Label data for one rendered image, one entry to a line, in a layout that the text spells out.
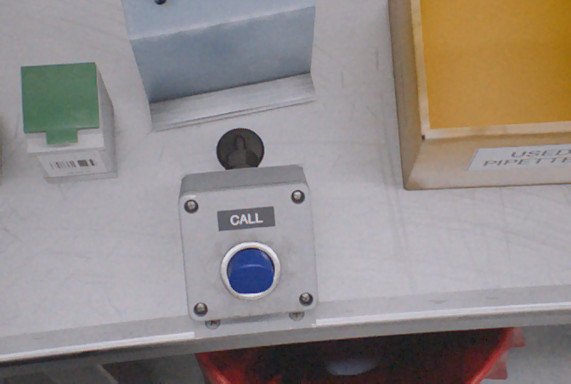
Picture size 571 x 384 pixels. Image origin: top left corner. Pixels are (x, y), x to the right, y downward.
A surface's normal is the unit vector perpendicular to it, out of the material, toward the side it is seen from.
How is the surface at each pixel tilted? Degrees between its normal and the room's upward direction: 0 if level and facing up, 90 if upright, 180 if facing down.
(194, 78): 90
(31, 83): 0
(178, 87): 90
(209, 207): 30
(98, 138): 0
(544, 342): 0
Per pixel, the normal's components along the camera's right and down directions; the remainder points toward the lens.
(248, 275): 0.08, 0.66
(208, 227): 0.05, 0.20
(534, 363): 0.00, -0.31
